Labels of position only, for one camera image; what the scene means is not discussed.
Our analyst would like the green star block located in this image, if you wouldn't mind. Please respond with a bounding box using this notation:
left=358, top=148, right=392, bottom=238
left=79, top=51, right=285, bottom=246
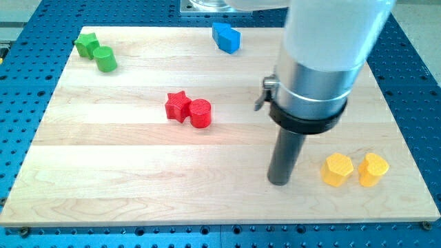
left=74, top=32, right=100, bottom=60

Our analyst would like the blue pentagon block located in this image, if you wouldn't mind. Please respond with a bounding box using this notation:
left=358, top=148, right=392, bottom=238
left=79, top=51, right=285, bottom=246
left=218, top=28, right=241, bottom=54

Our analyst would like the green cylinder block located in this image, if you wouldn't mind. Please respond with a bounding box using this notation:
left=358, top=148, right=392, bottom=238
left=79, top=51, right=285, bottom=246
left=92, top=46, right=117, bottom=72

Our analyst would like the red cylinder block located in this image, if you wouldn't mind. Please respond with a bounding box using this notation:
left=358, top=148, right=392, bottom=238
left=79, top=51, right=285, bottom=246
left=189, top=99, right=212, bottom=128

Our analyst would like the blue cube block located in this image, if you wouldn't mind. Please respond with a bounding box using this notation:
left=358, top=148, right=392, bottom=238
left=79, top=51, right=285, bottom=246
left=212, top=22, right=231, bottom=43

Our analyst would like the silver cylinder with black clamp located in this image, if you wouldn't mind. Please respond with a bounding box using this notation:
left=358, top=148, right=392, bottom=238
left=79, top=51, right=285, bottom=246
left=254, top=47, right=363, bottom=135

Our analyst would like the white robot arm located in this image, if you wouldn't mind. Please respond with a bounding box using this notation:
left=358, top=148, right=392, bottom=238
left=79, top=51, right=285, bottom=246
left=226, top=0, right=395, bottom=186

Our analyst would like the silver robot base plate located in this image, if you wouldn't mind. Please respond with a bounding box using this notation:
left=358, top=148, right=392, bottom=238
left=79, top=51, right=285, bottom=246
left=179, top=0, right=252, bottom=16

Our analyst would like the light wooden board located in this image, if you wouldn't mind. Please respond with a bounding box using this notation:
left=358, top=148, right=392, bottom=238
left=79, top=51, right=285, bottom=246
left=1, top=27, right=440, bottom=227

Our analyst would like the yellow heart block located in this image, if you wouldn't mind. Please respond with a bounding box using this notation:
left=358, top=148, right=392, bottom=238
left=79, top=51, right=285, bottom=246
left=358, top=153, right=389, bottom=187

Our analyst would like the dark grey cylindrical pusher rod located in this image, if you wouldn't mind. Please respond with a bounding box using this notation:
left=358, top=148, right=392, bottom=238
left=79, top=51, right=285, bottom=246
left=267, top=128, right=306, bottom=186

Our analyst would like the red star block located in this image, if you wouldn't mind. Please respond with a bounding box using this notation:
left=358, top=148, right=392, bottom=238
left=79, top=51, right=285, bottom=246
left=165, top=91, right=192, bottom=123

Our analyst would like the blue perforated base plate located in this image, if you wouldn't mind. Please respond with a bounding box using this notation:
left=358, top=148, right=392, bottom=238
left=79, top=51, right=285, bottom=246
left=1, top=0, right=440, bottom=247

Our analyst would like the yellow hexagon block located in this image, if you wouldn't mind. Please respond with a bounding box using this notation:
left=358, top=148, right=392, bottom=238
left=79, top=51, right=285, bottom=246
left=320, top=153, right=354, bottom=187

